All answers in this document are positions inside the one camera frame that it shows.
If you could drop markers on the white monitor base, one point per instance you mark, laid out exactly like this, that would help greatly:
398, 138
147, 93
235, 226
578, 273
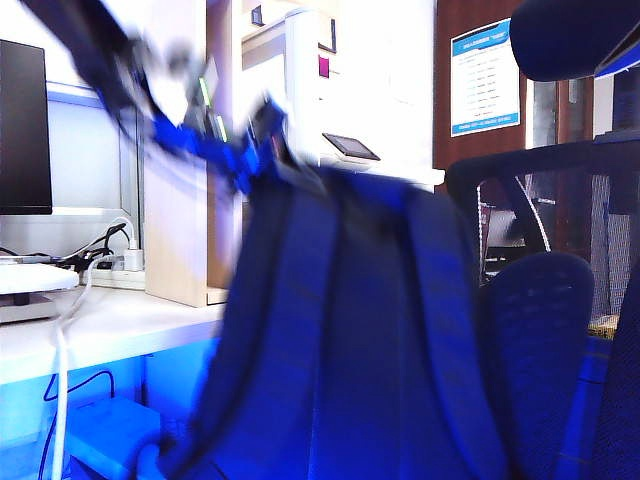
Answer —
30, 280

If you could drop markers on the black computer monitor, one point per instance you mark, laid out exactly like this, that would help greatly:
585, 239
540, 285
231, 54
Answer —
22, 125

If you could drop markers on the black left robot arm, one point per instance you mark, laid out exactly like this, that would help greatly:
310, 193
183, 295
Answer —
85, 45

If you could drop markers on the blue box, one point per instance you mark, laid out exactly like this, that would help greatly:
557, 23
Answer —
115, 430

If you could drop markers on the white office printer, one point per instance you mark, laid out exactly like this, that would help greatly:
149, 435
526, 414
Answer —
380, 90

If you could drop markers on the brown wooden door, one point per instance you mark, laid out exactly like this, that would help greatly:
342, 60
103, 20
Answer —
442, 100

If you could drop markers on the light desk partition panel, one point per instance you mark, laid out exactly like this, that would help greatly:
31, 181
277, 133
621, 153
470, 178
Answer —
85, 150

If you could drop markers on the blue mesh lumbar cushion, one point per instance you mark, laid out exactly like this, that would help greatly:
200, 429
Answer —
625, 400
535, 350

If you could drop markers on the dark blue backpack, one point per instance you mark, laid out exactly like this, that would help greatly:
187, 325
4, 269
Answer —
360, 325

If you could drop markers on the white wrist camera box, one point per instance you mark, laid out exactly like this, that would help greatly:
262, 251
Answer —
207, 95

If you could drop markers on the black mesh office chair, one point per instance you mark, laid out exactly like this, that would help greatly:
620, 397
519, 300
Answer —
550, 152

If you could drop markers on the dark chair headrest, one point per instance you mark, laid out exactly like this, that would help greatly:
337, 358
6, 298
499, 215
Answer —
560, 40

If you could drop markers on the white plug charger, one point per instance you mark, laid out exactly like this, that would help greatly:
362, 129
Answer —
133, 256

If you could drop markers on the blue white wall poster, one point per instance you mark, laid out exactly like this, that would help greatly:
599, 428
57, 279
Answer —
484, 80

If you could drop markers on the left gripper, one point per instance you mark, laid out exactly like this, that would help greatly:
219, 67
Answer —
220, 150

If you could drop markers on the white power strip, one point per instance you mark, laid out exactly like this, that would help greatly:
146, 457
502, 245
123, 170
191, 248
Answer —
122, 277

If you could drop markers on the light wooden cabinet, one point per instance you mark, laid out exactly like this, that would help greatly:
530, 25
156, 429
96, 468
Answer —
175, 240

